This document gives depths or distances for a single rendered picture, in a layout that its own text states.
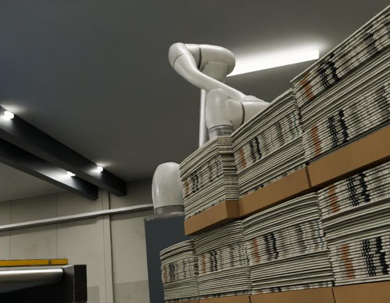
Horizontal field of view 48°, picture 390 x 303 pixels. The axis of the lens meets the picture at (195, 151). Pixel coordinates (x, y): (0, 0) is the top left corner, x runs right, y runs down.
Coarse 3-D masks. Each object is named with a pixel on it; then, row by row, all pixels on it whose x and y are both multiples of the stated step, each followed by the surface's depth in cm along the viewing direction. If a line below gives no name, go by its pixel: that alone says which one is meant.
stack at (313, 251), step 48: (336, 192) 80; (384, 192) 71; (192, 240) 136; (240, 240) 110; (288, 240) 93; (336, 240) 80; (384, 240) 70; (192, 288) 134; (240, 288) 108; (288, 288) 92
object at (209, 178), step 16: (208, 144) 121; (224, 144) 117; (192, 160) 132; (208, 160) 121; (224, 160) 116; (192, 176) 132; (208, 176) 123; (224, 176) 114; (192, 192) 133; (208, 192) 122; (224, 192) 113; (192, 208) 132; (208, 208) 121; (224, 224) 117
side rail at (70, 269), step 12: (72, 276) 145; (84, 276) 147; (36, 288) 162; (48, 288) 156; (60, 288) 150; (72, 288) 144; (84, 288) 146; (0, 300) 184; (12, 300) 176; (24, 300) 168; (36, 300) 161; (48, 300) 154; (60, 300) 149; (72, 300) 143; (84, 300) 145
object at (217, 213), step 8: (232, 200) 112; (216, 208) 116; (224, 208) 112; (232, 208) 112; (200, 216) 124; (208, 216) 120; (216, 216) 116; (224, 216) 112; (232, 216) 111; (240, 216) 112; (248, 216) 113; (184, 224) 136; (192, 224) 130; (200, 224) 125; (208, 224) 120; (192, 232) 130
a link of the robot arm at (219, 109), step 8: (208, 96) 161; (216, 96) 160; (224, 96) 160; (208, 104) 160; (216, 104) 158; (224, 104) 159; (232, 104) 160; (240, 104) 162; (208, 112) 159; (216, 112) 157; (224, 112) 158; (232, 112) 159; (240, 112) 160; (208, 120) 159; (216, 120) 157; (224, 120) 157; (232, 120) 159; (240, 120) 161; (208, 128) 160
